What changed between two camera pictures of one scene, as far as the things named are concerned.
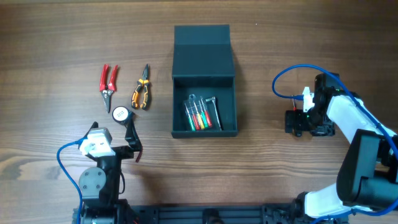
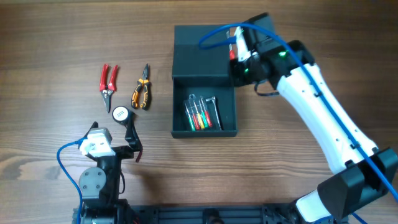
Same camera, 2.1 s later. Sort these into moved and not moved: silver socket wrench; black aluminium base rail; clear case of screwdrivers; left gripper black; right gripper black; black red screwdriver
Moved: right gripper black; black red screwdriver
Not moved: black aluminium base rail; clear case of screwdrivers; left gripper black; silver socket wrench
